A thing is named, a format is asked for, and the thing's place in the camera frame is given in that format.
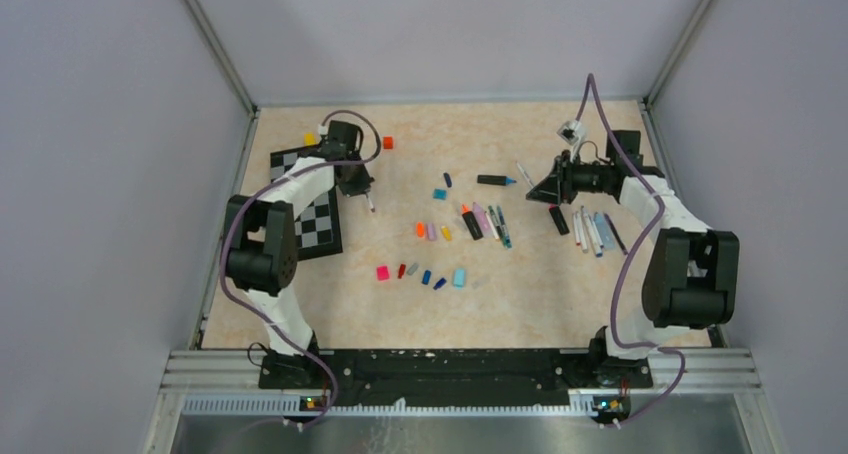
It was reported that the black blue cap highlighter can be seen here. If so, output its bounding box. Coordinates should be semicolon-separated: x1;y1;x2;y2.
476;174;517;186

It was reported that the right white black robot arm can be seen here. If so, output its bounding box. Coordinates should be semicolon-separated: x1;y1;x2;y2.
526;121;740;386

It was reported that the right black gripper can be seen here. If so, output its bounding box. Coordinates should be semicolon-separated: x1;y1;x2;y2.
527;150;613;206

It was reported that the light blue pastel highlighter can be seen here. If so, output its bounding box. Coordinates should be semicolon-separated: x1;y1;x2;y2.
593;212;618;251

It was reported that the clear green gel pen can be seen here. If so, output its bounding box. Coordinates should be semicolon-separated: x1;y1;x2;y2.
488;206;510;248

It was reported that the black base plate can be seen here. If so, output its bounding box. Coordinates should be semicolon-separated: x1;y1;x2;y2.
258;348;653;407

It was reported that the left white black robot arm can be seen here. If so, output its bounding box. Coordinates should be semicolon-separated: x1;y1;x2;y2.
219;119;373;388

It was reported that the red cap whiteboard marker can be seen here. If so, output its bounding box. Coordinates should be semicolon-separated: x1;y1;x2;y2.
572;212;583;249

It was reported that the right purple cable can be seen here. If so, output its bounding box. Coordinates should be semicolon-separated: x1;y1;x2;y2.
572;73;687;428

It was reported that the black orange cap highlighter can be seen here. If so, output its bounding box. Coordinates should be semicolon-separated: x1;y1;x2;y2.
461;204;484;241

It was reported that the blue deli whiteboard marker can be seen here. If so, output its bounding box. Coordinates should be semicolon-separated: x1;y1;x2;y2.
581;206;603;258

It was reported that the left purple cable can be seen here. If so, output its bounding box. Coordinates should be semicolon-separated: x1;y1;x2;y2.
218;109;383;432

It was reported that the black slim pen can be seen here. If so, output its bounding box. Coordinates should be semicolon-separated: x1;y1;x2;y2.
603;212;629;255

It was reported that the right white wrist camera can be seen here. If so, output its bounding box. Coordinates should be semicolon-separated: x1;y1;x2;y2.
557;119;588;162

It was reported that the grey cap acrylic marker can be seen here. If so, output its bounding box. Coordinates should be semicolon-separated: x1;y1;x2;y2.
577;212;591;253

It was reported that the black grey checkerboard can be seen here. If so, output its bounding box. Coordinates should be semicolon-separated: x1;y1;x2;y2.
270;147;343;261

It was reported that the clear teal gel pen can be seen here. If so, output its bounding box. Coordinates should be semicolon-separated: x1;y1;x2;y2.
495;205;512;249

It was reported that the purple cable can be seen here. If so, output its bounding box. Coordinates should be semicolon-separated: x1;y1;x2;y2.
572;73;687;428
218;109;383;432

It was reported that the light blue highlighter cap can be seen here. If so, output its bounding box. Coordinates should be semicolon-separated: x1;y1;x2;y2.
452;268;466;289

